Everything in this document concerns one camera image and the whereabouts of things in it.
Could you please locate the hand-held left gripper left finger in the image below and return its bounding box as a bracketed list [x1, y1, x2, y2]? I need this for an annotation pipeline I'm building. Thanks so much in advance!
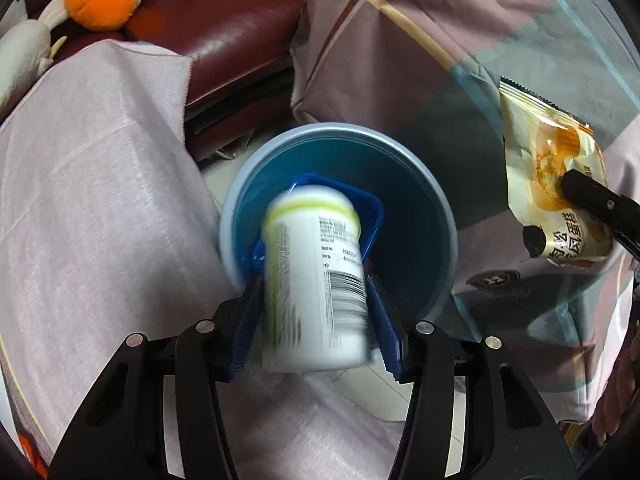
[50, 276, 264, 480]

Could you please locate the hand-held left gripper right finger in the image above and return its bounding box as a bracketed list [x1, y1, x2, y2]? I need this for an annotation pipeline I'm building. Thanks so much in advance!
[365, 276, 576, 480]

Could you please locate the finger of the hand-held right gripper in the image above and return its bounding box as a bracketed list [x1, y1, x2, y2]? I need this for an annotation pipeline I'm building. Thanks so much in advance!
[561, 169, 640, 261]

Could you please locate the white plastic bottle green stripe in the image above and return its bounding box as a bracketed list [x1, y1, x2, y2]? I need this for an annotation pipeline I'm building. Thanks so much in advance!
[261, 185, 372, 373]

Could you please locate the yellow snack packet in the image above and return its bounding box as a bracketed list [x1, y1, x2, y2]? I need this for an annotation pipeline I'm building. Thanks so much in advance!
[499, 76, 615, 262]

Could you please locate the teal plastic bucket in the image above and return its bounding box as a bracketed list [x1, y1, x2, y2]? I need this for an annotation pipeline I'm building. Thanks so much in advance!
[219, 122, 460, 341]

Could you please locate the person's right hand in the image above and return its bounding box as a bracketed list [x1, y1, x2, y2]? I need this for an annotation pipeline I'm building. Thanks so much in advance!
[592, 345, 638, 446]

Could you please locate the grey purple tablecloth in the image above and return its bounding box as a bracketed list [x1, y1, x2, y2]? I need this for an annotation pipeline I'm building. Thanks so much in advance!
[0, 39, 416, 480]

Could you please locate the plaid blanket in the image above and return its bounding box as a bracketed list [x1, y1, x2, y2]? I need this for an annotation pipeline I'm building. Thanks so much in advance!
[290, 0, 640, 426]

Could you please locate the orange red snack packet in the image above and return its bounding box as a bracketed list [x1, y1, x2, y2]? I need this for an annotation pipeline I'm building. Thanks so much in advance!
[17, 432, 51, 480]

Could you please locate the dark red leather sofa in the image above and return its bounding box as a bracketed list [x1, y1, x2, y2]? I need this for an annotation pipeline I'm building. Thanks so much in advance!
[17, 0, 321, 163]

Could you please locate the white duck plush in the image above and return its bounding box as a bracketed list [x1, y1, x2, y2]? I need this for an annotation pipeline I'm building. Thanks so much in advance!
[0, 0, 68, 116]

